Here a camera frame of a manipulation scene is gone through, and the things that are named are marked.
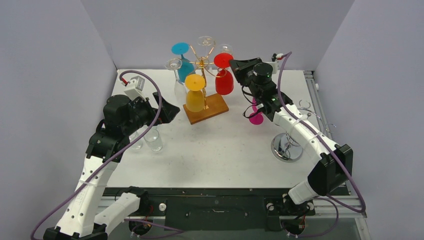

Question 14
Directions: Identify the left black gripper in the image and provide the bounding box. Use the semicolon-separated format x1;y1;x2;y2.
122;91;179;136

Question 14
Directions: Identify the red plastic wine glass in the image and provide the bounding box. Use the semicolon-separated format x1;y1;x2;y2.
213;53;234;95

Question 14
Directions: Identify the clear glass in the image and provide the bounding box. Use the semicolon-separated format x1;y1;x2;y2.
129;131;143;151
165;58;187;106
218;44;234;55
146;123;158;130
143;128;163;152
197;35;216;48

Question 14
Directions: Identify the yellow plastic wine glass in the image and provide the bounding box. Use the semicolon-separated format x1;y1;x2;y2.
185;74;206;113

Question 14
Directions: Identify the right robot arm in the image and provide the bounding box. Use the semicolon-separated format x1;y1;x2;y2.
229;57;353;214

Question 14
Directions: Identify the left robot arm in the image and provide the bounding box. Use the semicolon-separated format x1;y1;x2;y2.
42;92;180;240

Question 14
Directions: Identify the clear glass on gold rack back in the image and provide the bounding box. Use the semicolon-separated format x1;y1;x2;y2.
197;35;216;48

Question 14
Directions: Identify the blue plastic wine glass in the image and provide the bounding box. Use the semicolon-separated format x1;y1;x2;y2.
171;42;195;83

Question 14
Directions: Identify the pink plastic wine glass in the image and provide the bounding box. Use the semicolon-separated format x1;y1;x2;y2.
249;97;264;125

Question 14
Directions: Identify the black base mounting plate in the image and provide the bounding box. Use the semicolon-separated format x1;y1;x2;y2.
99;187;316;232

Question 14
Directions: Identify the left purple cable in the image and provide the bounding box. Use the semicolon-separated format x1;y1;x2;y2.
29;69;186;240

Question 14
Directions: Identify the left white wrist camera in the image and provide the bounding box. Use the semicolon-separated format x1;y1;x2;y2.
120;76;146;101

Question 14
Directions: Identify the gold wire glass rack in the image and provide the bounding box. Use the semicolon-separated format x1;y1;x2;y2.
182;42;229;125

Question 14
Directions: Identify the chrome wire glass rack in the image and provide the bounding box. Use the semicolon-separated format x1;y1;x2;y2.
270;100;334;163

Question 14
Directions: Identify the aluminium rail right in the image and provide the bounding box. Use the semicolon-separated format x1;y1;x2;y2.
303;70;367;217

